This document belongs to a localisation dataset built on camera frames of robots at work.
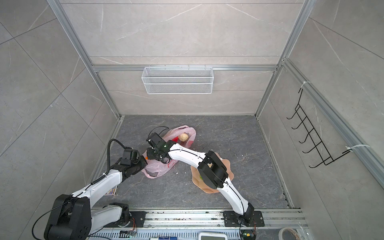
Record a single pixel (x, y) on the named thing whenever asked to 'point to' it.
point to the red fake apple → (175, 139)
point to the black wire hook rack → (322, 153)
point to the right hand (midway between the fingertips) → (149, 154)
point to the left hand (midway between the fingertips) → (145, 158)
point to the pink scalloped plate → (198, 179)
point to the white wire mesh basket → (177, 80)
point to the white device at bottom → (213, 236)
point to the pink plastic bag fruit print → (152, 168)
